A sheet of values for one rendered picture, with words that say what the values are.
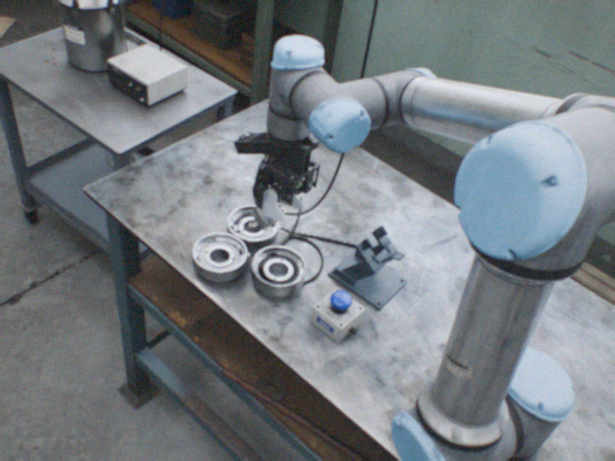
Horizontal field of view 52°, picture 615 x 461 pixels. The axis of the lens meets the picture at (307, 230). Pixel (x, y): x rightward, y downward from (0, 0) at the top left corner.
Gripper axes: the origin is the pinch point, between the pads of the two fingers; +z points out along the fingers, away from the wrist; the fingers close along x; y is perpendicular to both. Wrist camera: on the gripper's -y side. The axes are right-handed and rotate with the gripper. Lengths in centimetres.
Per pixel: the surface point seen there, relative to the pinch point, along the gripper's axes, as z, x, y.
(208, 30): 62, 126, -143
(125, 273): 36.2, -9.9, -32.7
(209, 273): 10.1, -12.4, -3.0
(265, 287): 10.4, -7.1, 6.7
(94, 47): 16, 29, -92
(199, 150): 13.2, 15.2, -34.4
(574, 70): 25, 159, 9
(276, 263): 10.8, -0.7, 3.9
